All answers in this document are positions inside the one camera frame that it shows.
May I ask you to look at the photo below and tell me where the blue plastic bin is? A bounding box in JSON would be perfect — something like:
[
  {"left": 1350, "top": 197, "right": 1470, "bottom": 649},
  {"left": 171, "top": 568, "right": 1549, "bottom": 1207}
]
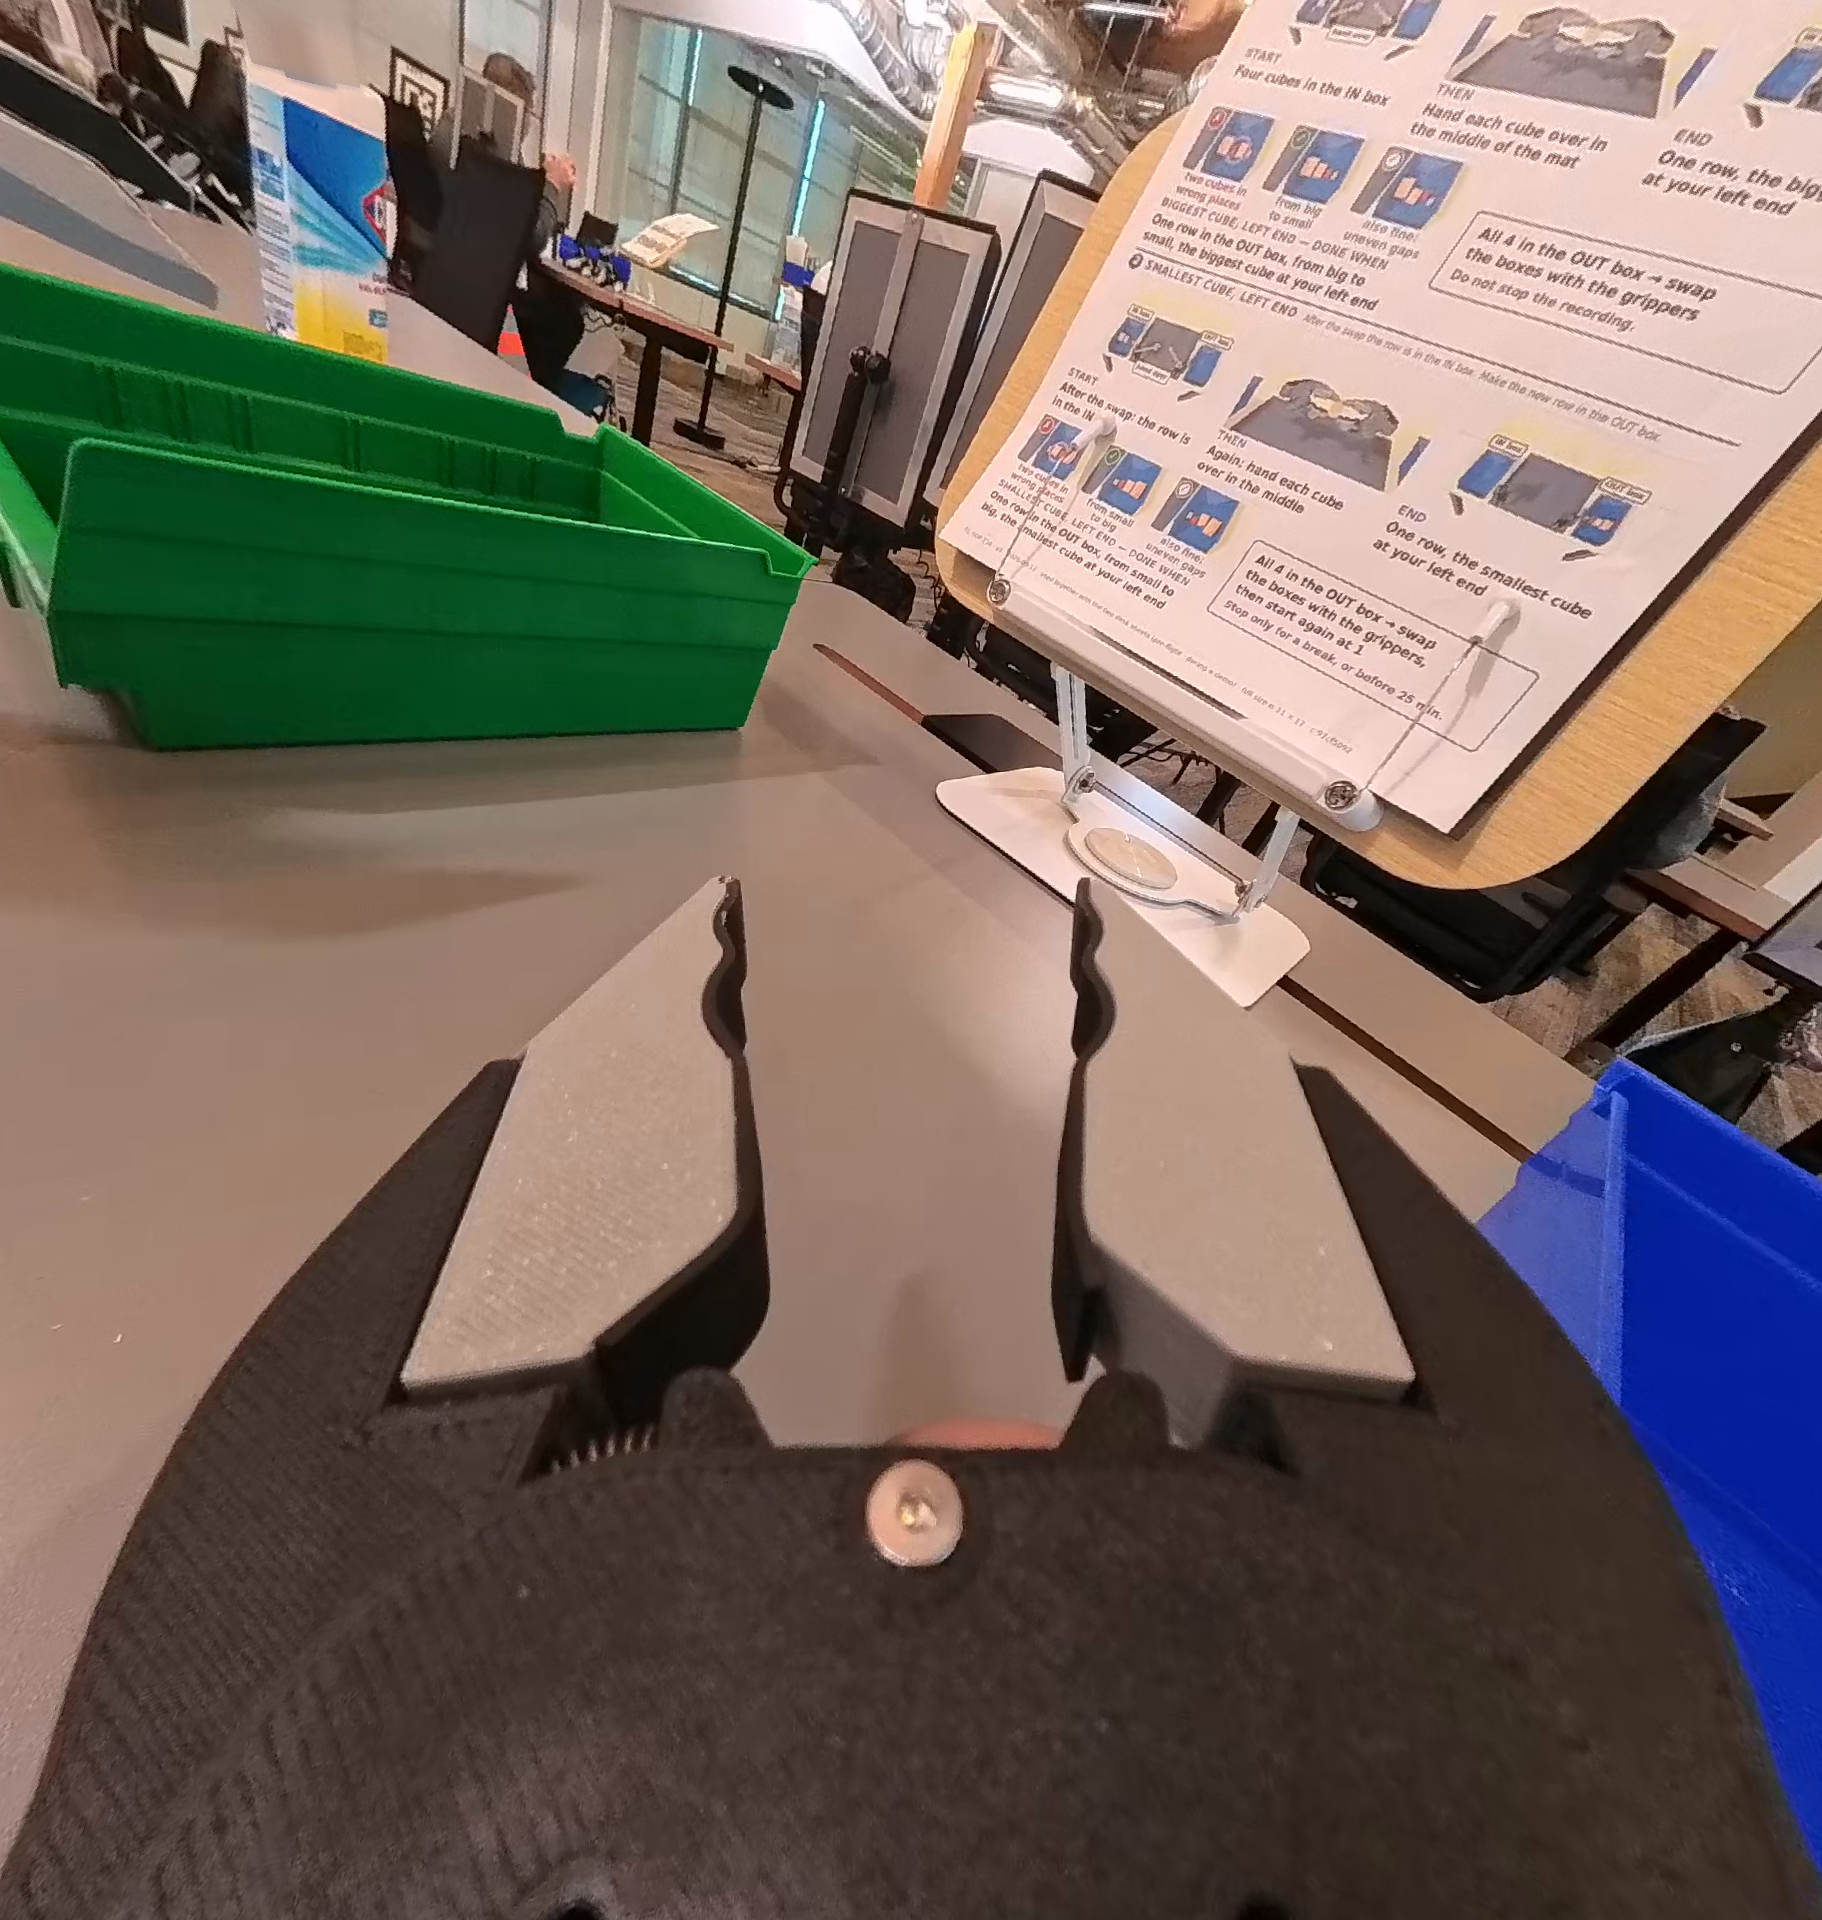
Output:
[{"left": 1479, "top": 1057, "right": 1822, "bottom": 1920}]

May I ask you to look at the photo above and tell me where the printed instruction sheet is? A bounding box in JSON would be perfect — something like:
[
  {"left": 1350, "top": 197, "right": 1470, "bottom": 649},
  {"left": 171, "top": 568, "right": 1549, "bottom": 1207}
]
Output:
[{"left": 941, "top": 0, "right": 1822, "bottom": 833}]

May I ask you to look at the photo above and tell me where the wooden-top standing desk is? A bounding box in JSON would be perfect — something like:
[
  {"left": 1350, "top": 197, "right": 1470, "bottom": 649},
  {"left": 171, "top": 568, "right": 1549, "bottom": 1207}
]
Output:
[{"left": 542, "top": 262, "right": 735, "bottom": 444}]

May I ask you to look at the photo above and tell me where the black desk cable cover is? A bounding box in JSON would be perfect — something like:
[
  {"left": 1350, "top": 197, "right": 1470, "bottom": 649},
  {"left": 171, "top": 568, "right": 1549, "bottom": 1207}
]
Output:
[{"left": 924, "top": 716, "right": 1064, "bottom": 770}]

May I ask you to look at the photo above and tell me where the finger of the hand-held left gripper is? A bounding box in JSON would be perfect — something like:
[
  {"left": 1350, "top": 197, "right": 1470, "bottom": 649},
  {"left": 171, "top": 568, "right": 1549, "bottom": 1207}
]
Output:
[{"left": 0, "top": 81, "right": 221, "bottom": 309}]

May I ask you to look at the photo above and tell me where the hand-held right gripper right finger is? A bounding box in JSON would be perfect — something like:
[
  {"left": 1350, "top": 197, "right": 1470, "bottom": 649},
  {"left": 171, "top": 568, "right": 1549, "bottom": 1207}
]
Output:
[{"left": 1051, "top": 876, "right": 1419, "bottom": 1448}]

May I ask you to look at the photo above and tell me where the black office chair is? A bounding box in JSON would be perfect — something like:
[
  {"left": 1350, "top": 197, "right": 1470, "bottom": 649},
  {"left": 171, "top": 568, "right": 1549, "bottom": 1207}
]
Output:
[{"left": 1302, "top": 712, "right": 1769, "bottom": 998}]

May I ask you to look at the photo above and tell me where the black floor lamp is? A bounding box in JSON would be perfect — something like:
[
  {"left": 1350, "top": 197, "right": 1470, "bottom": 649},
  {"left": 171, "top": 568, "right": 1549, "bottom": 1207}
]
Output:
[{"left": 676, "top": 62, "right": 795, "bottom": 447}]

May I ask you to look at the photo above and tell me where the green plastic bin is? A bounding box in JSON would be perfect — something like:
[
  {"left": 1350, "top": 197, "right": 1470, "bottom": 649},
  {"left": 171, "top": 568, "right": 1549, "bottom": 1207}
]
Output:
[{"left": 0, "top": 254, "right": 821, "bottom": 752}]

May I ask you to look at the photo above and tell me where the wipes canister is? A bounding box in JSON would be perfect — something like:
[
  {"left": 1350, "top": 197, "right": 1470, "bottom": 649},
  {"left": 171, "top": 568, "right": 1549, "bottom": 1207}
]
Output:
[{"left": 248, "top": 62, "right": 395, "bottom": 364}]

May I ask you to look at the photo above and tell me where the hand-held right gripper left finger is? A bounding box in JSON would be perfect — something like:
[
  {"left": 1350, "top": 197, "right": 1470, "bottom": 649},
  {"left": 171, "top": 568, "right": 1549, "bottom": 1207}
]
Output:
[{"left": 400, "top": 876, "right": 774, "bottom": 1408}]

